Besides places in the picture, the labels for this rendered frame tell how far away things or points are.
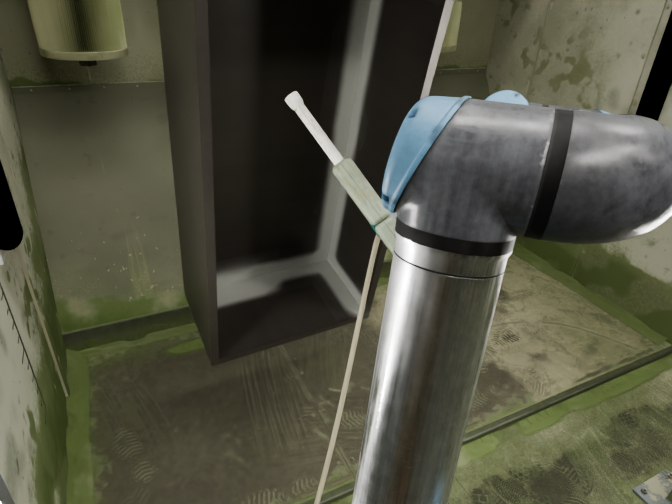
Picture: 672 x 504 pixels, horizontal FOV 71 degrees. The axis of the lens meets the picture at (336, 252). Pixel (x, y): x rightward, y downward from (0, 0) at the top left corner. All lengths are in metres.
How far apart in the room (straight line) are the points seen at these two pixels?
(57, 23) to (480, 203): 1.97
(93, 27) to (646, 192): 2.02
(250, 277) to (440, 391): 1.48
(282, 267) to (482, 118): 1.57
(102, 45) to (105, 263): 0.93
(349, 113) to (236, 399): 1.23
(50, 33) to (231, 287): 1.18
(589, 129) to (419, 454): 0.35
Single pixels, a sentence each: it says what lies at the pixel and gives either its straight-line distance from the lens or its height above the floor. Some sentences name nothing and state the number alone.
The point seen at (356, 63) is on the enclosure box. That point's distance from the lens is 1.60.
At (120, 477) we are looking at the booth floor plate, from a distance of 1.97.
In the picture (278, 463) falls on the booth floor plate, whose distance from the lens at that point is 1.89.
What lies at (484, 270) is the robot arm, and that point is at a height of 1.34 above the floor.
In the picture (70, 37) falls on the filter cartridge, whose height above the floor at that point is 1.34.
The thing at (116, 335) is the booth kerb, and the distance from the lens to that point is 2.46.
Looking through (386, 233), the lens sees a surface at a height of 1.10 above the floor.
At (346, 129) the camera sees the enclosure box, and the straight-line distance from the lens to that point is 1.69.
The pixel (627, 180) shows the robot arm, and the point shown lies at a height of 1.44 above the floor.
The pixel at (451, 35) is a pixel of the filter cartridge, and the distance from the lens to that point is 2.79.
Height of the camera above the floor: 1.56
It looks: 30 degrees down
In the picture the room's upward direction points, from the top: 3 degrees clockwise
